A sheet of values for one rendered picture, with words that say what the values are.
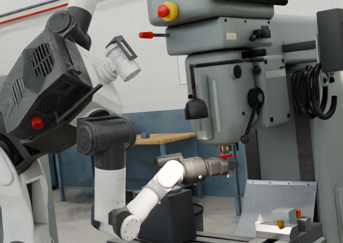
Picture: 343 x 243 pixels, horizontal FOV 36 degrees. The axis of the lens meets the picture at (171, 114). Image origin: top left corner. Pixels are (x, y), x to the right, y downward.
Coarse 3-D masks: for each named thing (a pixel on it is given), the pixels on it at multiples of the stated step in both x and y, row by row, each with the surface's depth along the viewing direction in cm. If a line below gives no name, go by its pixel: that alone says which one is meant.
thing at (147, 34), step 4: (140, 32) 171; (144, 32) 172; (148, 32) 173; (152, 32) 174; (140, 36) 171; (144, 36) 171; (148, 36) 173; (152, 36) 174; (156, 36) 177; (160, 36) 178; (164, 36) 180; (168, 36) 181
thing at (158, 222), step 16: (176, 192) 201; (160, 208) 201; (176, 208) 199; (192, 208) 204; (144, 224) 209; (160, 224) 202; (176, 224) 198; (192, 224) 204; (160, 240) 203; (176, 240) 198
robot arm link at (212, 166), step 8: (192, 160) 179; (200, 160) 179; (208, 160) 184; (216, 160) 182; (224, 160) 181; (200, 168) 178; (208, 168) 180; (216, 168) 180; (224, 168) 180; (200, 176) 178; (208, 176) 181
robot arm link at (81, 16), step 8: (72, 8) 178; (80, 8) 178; (80, 16) 177; (88, 16) 179; (80, 24) 177; (88, 24) 180; (72, 32) 172; (80, 32) 176; (80, 40) 177; (88, 40) 181
